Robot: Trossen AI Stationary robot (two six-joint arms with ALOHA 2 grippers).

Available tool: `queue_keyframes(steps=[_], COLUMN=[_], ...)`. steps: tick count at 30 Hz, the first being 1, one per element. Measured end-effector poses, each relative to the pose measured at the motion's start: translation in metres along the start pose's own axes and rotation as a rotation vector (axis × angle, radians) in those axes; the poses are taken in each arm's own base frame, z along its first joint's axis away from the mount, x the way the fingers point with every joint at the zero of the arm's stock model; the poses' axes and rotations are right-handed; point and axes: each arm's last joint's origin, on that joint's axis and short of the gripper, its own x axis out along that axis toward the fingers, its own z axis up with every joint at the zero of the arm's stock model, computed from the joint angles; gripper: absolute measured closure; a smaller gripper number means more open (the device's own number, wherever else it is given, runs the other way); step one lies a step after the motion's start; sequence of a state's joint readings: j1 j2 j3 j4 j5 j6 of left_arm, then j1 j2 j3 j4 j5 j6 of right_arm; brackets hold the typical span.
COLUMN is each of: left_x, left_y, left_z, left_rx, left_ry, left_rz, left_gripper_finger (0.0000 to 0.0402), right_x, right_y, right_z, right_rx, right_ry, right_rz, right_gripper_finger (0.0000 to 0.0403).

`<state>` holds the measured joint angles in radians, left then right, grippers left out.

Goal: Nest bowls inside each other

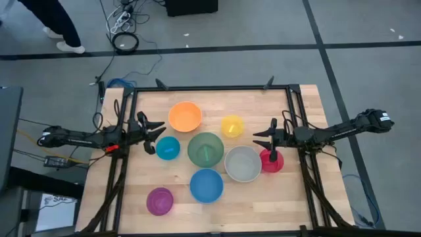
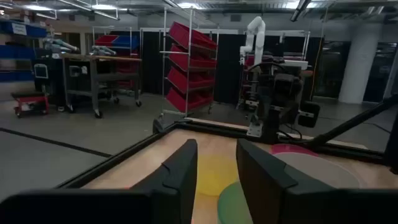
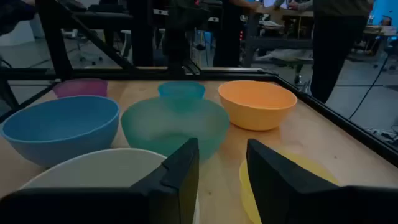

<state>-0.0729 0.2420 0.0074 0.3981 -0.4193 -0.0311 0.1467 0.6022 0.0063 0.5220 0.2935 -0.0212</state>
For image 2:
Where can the rack with red blue bins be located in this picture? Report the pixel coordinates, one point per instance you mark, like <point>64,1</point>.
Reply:
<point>116,42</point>

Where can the yellow bowl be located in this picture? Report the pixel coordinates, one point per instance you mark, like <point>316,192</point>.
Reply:
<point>214,174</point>

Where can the red low rolling stool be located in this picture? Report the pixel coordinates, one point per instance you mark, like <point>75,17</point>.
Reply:
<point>31,101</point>

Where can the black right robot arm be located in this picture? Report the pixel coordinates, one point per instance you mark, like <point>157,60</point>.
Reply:
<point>270,130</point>

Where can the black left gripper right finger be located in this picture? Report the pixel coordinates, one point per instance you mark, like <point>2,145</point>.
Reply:
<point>273,193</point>

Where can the black cabinet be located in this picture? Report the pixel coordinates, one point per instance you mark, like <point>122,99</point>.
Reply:
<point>49,81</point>

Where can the grey metal wheeled cart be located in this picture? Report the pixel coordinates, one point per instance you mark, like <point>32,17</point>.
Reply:
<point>102,77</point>

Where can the green bowl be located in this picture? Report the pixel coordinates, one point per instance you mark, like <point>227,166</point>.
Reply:
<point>231,205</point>

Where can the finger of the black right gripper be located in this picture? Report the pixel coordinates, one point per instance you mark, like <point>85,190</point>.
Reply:
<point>263,109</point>
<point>309,114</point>

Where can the black curtain partition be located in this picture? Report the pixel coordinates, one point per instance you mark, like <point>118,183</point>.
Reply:
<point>230,68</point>

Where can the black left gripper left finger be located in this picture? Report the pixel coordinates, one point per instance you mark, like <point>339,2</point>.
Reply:
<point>168,193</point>

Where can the blue storage bin shelf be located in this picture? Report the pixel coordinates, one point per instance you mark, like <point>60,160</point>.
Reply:
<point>18,51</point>

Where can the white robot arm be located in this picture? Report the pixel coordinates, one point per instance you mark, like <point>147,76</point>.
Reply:
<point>258,37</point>

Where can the white round pillar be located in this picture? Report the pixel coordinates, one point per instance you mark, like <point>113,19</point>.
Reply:
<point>360,62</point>

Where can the black metal table frame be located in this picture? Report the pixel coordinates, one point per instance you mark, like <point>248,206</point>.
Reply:
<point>214,128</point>

